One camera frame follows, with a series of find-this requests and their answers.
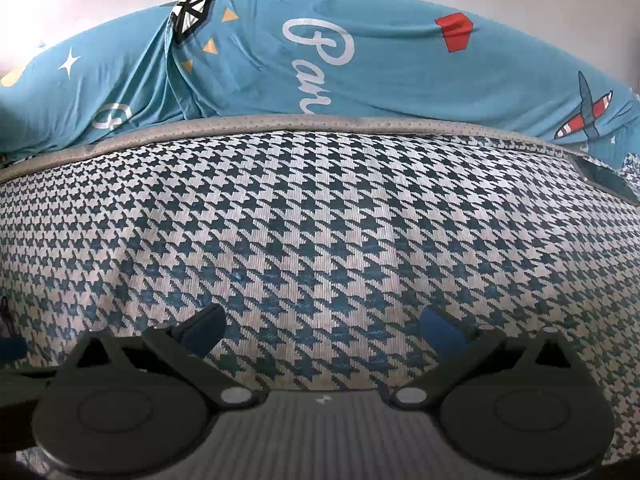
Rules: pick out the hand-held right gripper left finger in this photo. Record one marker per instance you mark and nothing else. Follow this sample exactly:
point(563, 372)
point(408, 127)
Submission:
point(202, 331)

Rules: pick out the houndstooth bed mat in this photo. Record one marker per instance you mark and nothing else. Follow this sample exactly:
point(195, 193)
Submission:
point(320, 220)

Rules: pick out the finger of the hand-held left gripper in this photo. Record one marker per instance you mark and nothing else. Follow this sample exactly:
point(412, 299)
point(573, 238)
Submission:
point(12, 349)

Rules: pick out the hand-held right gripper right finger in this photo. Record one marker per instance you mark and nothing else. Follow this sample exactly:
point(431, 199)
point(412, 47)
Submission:
point(442, 332)

